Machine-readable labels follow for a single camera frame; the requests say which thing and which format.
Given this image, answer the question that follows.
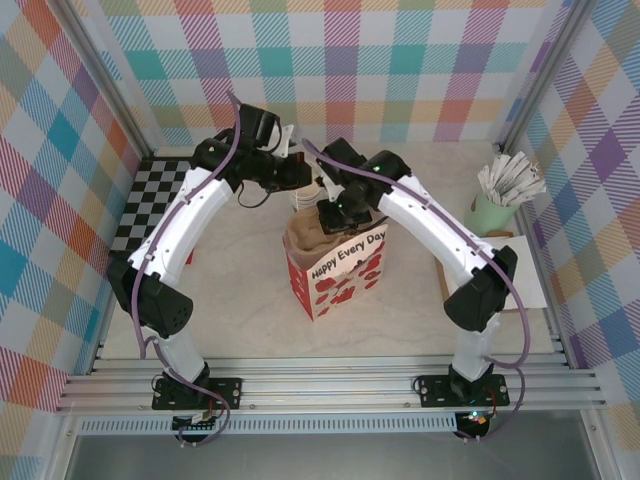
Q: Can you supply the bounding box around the green paper cup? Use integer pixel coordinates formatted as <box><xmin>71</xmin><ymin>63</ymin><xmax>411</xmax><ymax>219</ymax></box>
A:
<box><xmin>291</xmin><ymin>183</ymin><xmax>324</xmax><ymax>215</ymax></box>

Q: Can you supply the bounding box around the red white paper gift bag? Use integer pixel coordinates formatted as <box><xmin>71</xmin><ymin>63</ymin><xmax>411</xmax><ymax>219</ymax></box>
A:
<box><xmin>282</xmin><ymin>212</ymin><xmax>391</xmax><ymax>324</ymax></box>

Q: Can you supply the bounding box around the black grey checkered board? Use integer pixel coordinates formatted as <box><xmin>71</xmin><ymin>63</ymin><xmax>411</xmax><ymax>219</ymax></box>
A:
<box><xmin>109</xmin><ymin>156</ymin><xmax>197</xmax><ymax>265</ymax></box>

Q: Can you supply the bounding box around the mint green holder cup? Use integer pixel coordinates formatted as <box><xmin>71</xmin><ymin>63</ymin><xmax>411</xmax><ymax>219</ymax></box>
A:
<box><xmin>465</xmin><ymin>192</ymin><xmax>519</xmax><ymax>237</ymax></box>

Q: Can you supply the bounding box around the white paper sachet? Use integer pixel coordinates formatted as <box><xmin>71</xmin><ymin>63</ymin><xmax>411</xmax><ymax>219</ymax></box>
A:
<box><xmin>492</xmin><ymin>153</ymin><xmax>509</xmax><ymax>201</ymax></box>
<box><xmin>477</xmin><ymin>167</ymin><xmax>499</xmax><ymax>204</ymax></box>
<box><xmin>507</xmin><ymin>162</ymin><xmax>541</xmax><ymax>205</ymax></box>
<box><xmin>502</xmin><ymin>152</ymin><xmax>529</xmax><ymax>204</ymax></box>
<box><xmin>509</xmin><ymin>177</ymin><xmax>547</xmax><ymax>207</ymax></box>

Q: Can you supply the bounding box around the brown napkin tray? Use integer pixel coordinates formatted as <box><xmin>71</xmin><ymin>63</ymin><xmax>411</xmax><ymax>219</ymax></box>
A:
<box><xmin>432</xmin><ymin>229</ymin><xmax>531</xmax><ymax>317</ymax></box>

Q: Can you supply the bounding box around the white paper napkin stack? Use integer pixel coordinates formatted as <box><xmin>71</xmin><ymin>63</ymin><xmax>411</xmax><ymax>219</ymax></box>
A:
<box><xmin>469</xmin><ymin>234</ymin><xmax>549</xmax><ymax>312</ymax></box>

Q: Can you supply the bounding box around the small lit circuit board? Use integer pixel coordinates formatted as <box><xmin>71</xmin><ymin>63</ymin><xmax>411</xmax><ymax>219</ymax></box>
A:
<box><xmin>458</xmin><ymin>408</ymin><xmax>496</xmax><ymax>432</ymax></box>

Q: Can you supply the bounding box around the grey metal sheet panel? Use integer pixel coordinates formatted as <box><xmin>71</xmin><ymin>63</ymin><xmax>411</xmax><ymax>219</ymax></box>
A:
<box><xmin>64</xmin><ymin>433</ymin><xmax>601</xmax><ymax>480</ymax></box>

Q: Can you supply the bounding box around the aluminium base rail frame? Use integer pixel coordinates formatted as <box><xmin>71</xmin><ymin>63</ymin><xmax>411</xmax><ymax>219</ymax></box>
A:
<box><xmin>54</xmin><ymin>352</ymin><xmax>609</xmax><ymax>414</ymax></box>

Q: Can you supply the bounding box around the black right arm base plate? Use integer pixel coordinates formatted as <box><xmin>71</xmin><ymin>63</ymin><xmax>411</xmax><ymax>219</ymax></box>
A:
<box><xmin>414</xmin><ymin>374</ymin><xmax>511</xmax><ymax>409</ymax></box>

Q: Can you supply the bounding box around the aluminium corner post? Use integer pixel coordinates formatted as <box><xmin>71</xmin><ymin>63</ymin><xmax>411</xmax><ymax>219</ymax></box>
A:
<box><xmin>497</xmin><ymin>0</ymin><xmax>596</xmax><ymax>156</ymax></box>
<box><xmin>49</xmin><ymin>0</ymin><xmax>156</xmax><ymax>161</ymax></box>

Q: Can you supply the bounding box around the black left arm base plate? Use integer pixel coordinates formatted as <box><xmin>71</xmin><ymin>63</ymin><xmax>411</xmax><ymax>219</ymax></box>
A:
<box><xmin>151</xmin><ymin>377</ymin><xmax>245</xmax><ymax>412</ymax></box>

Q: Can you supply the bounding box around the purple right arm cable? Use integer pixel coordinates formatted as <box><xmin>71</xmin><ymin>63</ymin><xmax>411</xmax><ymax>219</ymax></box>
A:
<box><xmin>302</xmin><ymin>139</ymin><xmax>532</xmax><ymax>444</ymax></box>

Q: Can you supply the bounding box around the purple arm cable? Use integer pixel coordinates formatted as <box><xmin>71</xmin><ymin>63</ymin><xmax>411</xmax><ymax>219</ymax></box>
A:
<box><xmin>302</xmin><ymin>139</ymin><xmax>532</xmax><ymax>444</ymax></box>
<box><xmin>127</xmin><ymin>89</ymin><xmax>249</xmax><ymax>449</ymax></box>

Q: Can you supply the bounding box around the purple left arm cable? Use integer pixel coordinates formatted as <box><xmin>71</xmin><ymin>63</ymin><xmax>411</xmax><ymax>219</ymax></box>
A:
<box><xmin>127</xmin><ymin>89</ymin><xmax>249</xmax><ymax>449</ymax></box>

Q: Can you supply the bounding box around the slotted white cable duct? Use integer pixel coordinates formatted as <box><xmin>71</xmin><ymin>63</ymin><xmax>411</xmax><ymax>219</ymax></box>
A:
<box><xmin>79</xmin><ymin>418</ymin><xmax>459</xmax><ymax>435</ymax></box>

